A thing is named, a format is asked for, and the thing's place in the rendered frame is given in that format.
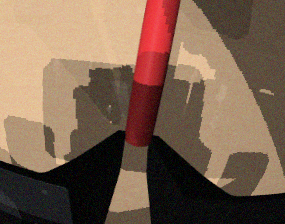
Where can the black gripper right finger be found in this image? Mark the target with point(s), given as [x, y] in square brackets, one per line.
[179, 194]

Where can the red cylindrical rod with yellow tip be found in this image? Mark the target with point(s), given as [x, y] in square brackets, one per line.
[158, 26]

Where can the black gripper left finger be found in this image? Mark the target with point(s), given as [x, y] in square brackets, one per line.
[77, 192]

